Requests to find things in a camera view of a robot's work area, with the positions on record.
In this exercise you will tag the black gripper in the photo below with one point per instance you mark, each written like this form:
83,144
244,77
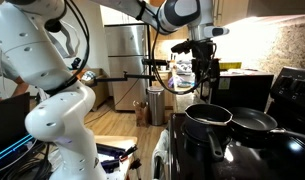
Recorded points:
205,63

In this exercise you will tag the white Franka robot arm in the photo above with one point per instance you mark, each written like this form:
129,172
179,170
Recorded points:
58,123

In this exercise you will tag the black saucepan pot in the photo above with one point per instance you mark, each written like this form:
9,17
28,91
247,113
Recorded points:
198,130

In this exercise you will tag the black frying pan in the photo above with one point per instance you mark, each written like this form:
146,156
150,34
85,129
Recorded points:
252,120

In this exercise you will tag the yellow box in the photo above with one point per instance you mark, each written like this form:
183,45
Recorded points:
230,65

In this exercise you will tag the countertop microwave oven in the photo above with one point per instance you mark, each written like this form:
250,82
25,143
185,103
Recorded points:
245,90

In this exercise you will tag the steel trash can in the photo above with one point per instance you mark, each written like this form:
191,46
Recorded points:
156,106

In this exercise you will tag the white hanging towel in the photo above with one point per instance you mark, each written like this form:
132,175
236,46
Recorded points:
160,146

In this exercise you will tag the black electric stove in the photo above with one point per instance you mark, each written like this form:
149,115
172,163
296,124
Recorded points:
258,163

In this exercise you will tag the stainless steel refrigerator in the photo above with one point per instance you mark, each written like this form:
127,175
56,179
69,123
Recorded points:
125,43

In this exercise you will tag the orange black clamp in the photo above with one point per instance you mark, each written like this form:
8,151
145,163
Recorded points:
128,152

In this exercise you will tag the brown wooden cabinet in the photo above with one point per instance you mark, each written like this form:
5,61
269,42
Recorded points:
100,93

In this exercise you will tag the robot mounting table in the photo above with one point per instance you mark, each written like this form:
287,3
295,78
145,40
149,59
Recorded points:
112,140

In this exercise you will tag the person in grey shirt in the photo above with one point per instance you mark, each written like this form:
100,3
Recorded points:
8,70

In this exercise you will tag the black computer monitor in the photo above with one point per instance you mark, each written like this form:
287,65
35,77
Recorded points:
8,120

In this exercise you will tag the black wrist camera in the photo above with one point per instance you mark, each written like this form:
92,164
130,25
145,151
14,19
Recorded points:
182,46

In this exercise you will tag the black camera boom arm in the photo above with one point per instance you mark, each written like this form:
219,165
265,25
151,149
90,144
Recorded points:
138,76

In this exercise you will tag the wooden wall cabinet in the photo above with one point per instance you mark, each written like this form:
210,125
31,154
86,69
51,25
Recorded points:
228,10

